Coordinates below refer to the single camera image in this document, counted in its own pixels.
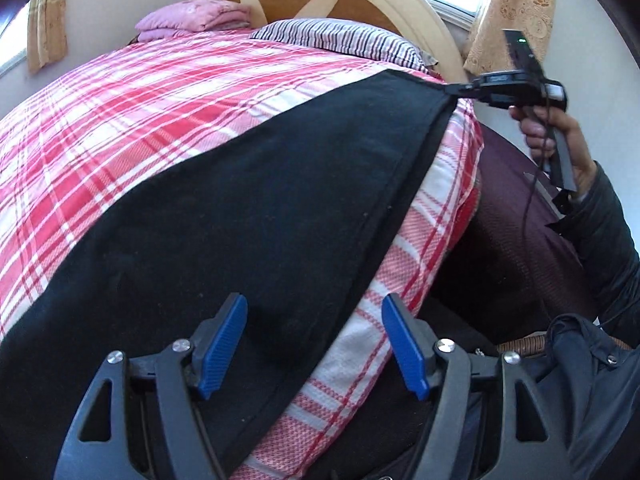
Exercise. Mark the beige curtain left window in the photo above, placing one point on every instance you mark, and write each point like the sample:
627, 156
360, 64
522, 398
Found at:
46, 34

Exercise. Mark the striped pillow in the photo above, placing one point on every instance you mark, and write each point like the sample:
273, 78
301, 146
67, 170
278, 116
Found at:
348, 38

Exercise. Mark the pink folded quilt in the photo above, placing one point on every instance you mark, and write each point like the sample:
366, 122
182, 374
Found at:
191, 17

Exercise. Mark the dark blue jacket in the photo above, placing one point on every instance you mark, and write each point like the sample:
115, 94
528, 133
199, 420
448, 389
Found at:
571, 413

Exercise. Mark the red white plaid bedsheet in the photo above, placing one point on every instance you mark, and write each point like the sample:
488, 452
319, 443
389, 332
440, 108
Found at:
74, 148

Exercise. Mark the beige curtain by headboard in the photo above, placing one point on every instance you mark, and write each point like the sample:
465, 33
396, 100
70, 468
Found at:
485, 50

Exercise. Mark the right forearm dark sleeve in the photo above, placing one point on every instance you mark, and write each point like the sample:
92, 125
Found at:
595, 225

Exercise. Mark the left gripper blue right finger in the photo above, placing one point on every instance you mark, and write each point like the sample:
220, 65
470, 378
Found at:
407, 349

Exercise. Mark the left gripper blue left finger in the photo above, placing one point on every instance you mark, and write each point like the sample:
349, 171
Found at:
138, 418

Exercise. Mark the right hand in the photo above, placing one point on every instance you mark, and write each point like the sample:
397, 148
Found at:
584, 167

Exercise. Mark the black pants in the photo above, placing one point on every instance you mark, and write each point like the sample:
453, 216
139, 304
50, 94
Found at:
296, 214

